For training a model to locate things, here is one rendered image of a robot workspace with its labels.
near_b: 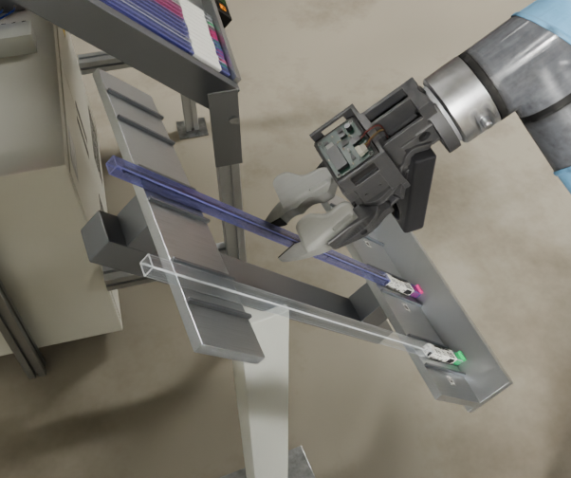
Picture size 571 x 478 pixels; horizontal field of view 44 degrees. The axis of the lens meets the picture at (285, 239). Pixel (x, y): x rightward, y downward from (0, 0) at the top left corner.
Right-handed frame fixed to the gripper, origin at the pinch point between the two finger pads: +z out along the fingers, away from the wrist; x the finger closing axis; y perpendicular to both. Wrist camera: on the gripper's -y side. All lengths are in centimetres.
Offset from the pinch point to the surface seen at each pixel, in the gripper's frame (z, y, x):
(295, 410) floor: 38, -86, -20
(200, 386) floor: 54, -76, -34
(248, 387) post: 17.5, -17.5, 3.2
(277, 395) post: 16.9, -24.1, 3.2
